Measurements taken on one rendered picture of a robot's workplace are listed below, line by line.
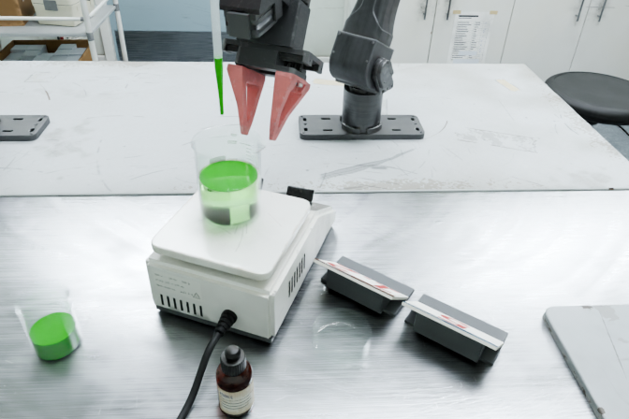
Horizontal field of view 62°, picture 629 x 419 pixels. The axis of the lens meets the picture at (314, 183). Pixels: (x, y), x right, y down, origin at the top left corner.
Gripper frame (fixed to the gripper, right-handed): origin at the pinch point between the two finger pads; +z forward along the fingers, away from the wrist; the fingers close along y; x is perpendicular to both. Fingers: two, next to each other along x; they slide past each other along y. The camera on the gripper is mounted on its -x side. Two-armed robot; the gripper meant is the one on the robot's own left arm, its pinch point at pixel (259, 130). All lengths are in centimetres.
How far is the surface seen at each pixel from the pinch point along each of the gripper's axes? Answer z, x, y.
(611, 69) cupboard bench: -75, 279, 86
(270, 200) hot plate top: 6.9, -5.7, 5.0
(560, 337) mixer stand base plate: 13.6, -1.6, 34.9
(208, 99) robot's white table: -3.8, 29.0, -23.0
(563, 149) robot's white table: -7, 34, 36
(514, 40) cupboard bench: -77, 249, 31
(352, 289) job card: 13.9, -3.9, 14.9
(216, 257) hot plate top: 11.8, -14.0, 4.2
